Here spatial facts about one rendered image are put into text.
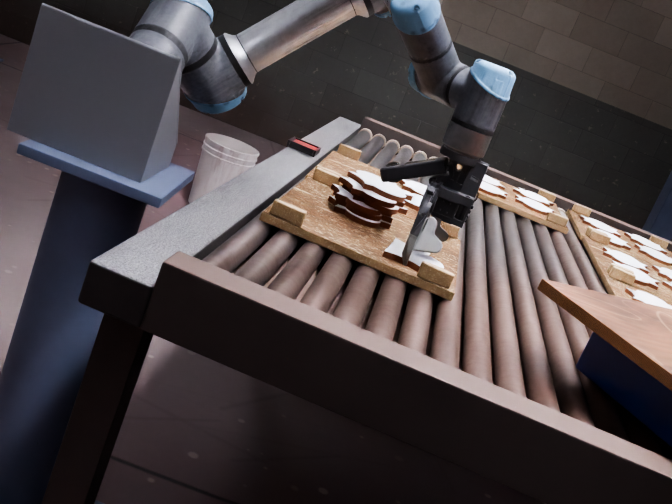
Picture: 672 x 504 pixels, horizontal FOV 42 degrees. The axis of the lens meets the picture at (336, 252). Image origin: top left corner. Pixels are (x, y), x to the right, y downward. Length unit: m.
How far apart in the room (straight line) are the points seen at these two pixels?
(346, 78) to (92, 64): 5.51
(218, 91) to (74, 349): 0.59
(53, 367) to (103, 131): 0.48
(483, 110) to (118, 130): 0.65
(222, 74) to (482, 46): 5.36
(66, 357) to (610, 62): 5.93
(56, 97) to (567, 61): 5.82
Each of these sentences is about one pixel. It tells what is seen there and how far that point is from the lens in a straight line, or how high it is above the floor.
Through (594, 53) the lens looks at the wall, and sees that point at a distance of 7.21.
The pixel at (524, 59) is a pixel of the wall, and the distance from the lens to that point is 7.12.
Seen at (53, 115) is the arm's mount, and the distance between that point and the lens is 1.68.
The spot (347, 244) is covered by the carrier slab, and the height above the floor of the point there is 0.94.
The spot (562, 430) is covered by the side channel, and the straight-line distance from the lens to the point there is 1.09.
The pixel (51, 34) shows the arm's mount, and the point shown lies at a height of 1.06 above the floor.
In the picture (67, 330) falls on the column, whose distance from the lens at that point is 1.79.
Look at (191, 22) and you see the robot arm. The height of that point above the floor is 1.16.
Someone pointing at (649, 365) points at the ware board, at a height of 1.03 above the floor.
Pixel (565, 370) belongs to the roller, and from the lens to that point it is 1.41.
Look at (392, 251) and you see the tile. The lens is 1.51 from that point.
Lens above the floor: 1.32
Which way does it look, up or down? 16 degrees down
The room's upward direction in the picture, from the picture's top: 22 degrees clockwise
